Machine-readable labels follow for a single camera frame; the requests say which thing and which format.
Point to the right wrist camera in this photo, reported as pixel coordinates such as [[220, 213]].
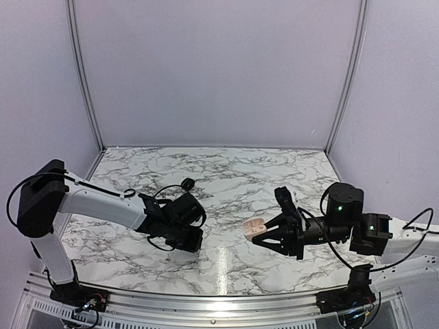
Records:
[[285, 201]]

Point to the aluminium front rail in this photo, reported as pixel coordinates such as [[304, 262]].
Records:
[[134, 309]]

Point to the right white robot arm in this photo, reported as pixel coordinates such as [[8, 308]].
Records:
[[368, 234]]

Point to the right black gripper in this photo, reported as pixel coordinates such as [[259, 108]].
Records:
[[291, 234]]

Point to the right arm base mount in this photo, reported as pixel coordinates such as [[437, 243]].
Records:
[[352, 303]]

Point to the white earbud charging case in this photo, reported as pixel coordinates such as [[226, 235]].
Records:
[[254, 227]]

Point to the black earbud charging case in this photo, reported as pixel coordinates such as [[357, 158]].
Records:
[[188, 184]]

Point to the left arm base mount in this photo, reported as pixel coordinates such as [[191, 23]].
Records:
[[83, 298]]

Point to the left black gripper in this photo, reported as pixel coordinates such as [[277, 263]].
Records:
[[193, 246]]

